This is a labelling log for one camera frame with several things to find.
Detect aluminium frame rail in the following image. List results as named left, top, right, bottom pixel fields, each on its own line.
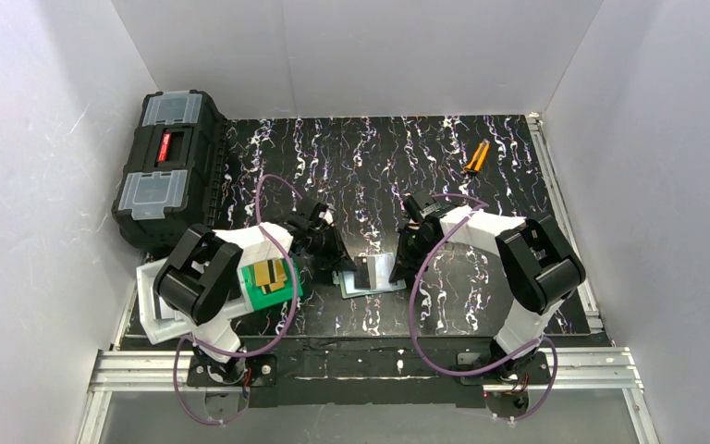
left=76, top=116, right=659, bottom=444

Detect black toolbox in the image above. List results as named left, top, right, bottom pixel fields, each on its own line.
left=111, top=90, right=228, bottom=256

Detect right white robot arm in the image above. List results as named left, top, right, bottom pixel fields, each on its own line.
left=389, top=193, right=586, bottom=365

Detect black credit card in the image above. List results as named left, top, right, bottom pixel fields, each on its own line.
left=353, top=256, right=372, bottom=290

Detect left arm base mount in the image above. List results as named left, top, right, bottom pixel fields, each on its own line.
left=184, top=348, right=278, bottom=424

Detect white bin with silver cards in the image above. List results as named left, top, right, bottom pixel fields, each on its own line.
left=136, top=259, right=191, bottom=345

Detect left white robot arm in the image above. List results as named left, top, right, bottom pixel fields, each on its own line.
left=153, top=197, right=356, bottom=364

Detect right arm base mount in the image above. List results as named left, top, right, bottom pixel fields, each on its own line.
left=456, top=348, right=557, bottom=423

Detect gold credit cards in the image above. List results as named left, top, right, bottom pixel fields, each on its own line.
left=252, top=259, right=288, bottom=294

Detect green plastic bin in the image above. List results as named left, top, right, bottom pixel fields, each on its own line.
left=239, top=258, right=293, bottom=312

